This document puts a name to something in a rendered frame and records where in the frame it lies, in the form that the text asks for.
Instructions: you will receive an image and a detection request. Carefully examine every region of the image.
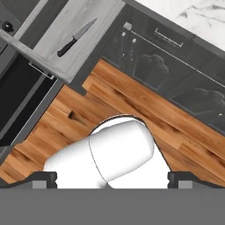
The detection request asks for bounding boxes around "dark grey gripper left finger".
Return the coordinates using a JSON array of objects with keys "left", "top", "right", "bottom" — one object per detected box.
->
[{"left": 0, "top": 171, "right": 58, "bottom": 190}]

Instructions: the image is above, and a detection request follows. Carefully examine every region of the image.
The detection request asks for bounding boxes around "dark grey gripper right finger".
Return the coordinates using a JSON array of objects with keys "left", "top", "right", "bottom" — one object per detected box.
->
[{"left": 167, "top": 171, "right": 225, "bottom": 190}]

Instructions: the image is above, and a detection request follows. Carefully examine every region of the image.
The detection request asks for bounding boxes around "dark grey closed drawer front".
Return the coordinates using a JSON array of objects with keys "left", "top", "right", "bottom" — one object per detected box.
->
[{"left": 128, "top": 5, "right": 225, "bottom": 89}]

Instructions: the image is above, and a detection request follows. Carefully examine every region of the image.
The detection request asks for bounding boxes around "open light grey wooden drawer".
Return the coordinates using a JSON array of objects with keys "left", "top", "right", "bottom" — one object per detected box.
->
[{"left": 0, "top": 0, "right": 127, "bottom": 85}]

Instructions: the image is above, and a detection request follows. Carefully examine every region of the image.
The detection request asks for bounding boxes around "white rounded cylinder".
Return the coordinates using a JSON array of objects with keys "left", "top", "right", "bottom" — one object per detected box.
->
[{"left": 43, "top": 114, "right": 171, "bottom": 190}]

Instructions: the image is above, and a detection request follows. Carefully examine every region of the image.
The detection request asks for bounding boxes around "wide dark grey cupboard door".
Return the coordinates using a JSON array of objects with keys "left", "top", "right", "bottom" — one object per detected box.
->
[{"left": 124, "top": 31, "right": 198, "bottom": 100}]

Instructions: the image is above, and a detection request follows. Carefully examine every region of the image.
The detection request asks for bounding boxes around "narrow dark grey cupboard door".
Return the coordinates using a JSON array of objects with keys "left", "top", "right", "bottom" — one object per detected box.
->
[{"left": 100, "top": 27, "right": 131, "bottom": 76}]

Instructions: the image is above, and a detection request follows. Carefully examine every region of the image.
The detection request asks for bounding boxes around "black round knob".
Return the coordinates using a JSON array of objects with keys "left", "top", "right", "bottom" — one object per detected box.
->
[{"left": 2, "top": 20, "right": 15, "bottom": 33}]

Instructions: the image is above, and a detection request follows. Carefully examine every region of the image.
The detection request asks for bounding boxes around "small grey square block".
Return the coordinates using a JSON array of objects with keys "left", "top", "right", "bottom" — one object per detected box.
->
[{"left": 122, "top": 21, "right": 133, "bottom": 32}]

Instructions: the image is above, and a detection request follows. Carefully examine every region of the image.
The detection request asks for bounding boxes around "silver open drawer handle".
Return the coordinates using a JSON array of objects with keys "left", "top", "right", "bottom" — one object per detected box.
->
[{"left": 28, "top": 60, "right": 56, "bottom": 81}]

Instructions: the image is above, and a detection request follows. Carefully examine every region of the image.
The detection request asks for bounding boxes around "silver cupboard door handle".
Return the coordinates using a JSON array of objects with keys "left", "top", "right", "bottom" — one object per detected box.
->
[
  {"left": 129, "top": 37, "right": 138, "bottom": 64},
  {"left": 120, "top": 31, "right": 127, "bottom": 60}
]

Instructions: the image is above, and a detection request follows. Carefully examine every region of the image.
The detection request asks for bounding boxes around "silver closed drawer handle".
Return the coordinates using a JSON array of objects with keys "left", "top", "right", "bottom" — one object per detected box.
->
[{"left": 153, "top": 27, "right": 185, "bottom": 48}]

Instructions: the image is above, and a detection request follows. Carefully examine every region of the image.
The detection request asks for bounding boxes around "black-handled metal kitchen knife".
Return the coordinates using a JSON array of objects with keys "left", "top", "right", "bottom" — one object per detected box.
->
[{"left": 56, "top": 17, "right": 98, "bottom": 58}]

